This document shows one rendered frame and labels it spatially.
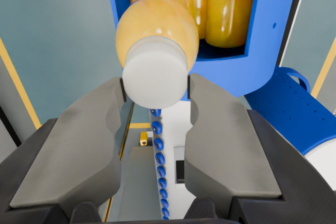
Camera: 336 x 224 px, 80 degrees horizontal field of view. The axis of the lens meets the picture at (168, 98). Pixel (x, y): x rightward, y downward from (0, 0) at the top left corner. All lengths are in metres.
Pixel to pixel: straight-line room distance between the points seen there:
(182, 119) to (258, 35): 0.47
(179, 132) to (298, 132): 0.41
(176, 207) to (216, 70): 0.94
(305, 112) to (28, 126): 2.18
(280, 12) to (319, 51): 1.65
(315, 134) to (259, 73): 0.52
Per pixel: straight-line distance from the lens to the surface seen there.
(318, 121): 0.84
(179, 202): 1.09
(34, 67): 1.92
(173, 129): 0.73
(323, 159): 0.84
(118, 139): 1.06
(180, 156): 0.76
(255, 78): 0.31
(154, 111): 0.62
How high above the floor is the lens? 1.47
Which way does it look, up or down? 57 degrees down
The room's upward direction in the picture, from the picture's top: 179 degrees clockwise
